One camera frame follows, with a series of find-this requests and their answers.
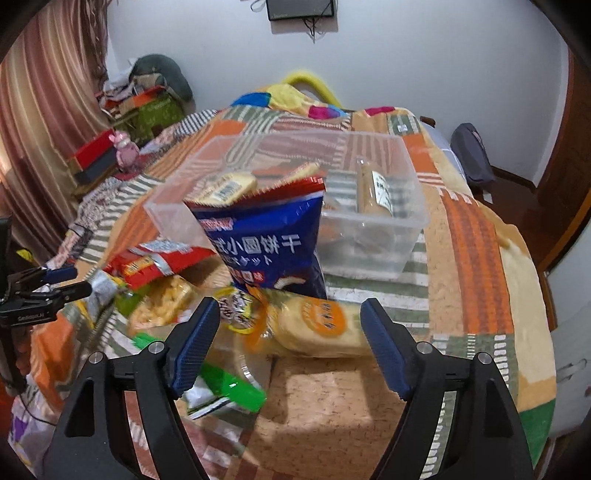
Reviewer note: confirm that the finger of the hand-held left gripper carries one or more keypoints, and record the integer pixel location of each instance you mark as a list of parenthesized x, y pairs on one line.
[(69, 291), (60, 274)]

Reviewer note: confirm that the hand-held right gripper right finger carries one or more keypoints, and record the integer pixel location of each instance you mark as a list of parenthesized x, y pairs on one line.
[(387, 353)]

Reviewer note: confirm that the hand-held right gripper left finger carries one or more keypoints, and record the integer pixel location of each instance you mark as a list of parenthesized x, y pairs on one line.
[(194, 344)]

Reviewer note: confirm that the orange rice cracker packet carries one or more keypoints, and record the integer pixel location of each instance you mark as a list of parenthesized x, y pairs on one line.
[(318, 325)]

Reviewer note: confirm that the clear plastic container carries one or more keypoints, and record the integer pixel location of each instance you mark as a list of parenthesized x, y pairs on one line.
[(369, 240)]

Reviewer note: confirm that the silver snack packet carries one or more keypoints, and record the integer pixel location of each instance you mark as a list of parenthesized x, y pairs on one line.
[(104, 297)]

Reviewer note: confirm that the yellow corn snack packet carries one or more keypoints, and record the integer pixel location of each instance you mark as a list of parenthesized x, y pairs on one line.
[(161, 302)]

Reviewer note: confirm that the green and white packet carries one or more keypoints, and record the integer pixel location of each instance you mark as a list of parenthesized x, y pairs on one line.
[(231, 390)]

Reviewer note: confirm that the red snack packet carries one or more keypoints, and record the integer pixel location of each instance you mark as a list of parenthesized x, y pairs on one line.
[(152, 263)]

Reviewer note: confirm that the red box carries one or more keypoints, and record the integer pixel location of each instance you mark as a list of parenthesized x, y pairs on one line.
[(90, 159)]

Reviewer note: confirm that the patchwork blanket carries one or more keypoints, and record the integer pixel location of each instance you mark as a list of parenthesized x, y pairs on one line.
[(466, 258)]

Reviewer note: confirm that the blue snack bag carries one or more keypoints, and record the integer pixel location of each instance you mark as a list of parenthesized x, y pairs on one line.
[(272, 244)]

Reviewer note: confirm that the pink plush toy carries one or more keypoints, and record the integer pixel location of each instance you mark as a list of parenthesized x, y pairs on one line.
[(125, 152)]

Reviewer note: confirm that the striped pink curtain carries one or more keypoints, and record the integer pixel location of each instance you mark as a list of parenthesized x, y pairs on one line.
[(41, 115)]

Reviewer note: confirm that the tan sausage packet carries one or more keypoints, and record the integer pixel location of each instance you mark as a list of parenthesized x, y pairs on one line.
[(375, 189)]

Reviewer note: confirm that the green cardboard box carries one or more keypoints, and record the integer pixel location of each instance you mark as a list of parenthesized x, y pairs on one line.
[(152, 115)]

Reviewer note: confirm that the white cabinet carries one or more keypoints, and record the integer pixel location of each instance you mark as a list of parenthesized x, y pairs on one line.
[(572, 350)]

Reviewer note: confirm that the pile of clothes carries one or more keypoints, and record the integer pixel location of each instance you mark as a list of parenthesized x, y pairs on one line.
[(117, 94)]

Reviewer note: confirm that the dark backpack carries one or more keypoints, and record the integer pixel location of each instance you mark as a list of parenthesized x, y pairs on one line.
[(471, 154)]

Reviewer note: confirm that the black wall television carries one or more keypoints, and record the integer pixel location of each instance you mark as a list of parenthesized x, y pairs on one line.
[(300, 8)]

